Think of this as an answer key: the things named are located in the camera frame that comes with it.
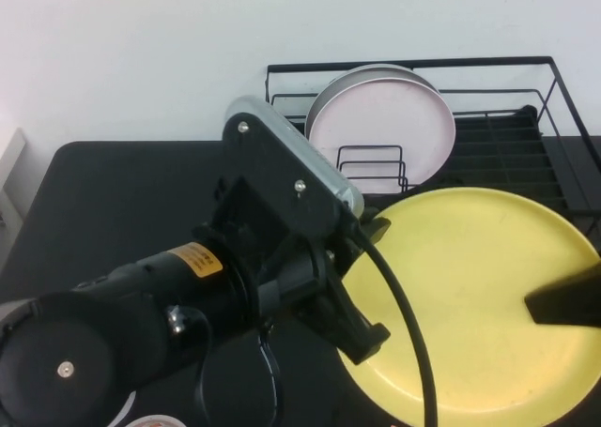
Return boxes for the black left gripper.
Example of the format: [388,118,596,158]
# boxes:
[191,175,393,366]

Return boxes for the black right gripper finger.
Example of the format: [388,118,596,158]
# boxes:
[522,259,601,328]

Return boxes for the yellow round plate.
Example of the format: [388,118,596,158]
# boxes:
[337,187,601,423]

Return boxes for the pink round plate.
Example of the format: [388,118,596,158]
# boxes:
[307,77,456,196]

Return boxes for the grey round plate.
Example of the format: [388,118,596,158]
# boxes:
[307,64,440,118]

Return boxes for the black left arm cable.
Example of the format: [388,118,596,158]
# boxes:
[349,218,440,427]

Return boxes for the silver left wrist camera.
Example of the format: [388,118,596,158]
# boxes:
[220,96,367,241]

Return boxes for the black wire dish rack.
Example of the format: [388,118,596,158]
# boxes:
[264,55,601,240]

